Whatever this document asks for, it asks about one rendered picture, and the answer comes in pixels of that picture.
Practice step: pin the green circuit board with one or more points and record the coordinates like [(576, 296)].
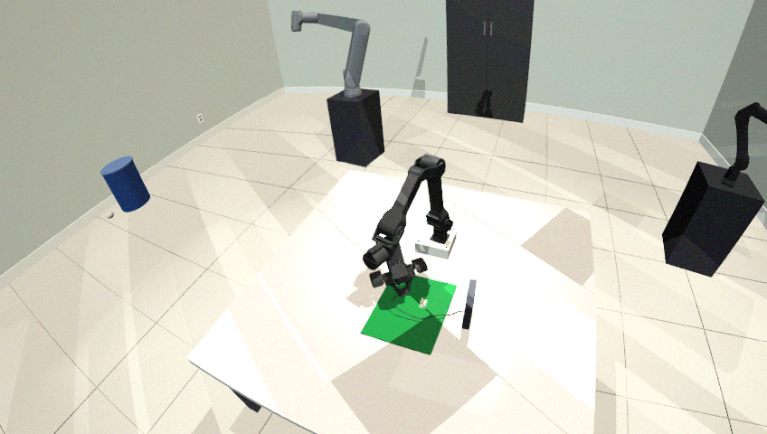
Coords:
[(426, 298)]

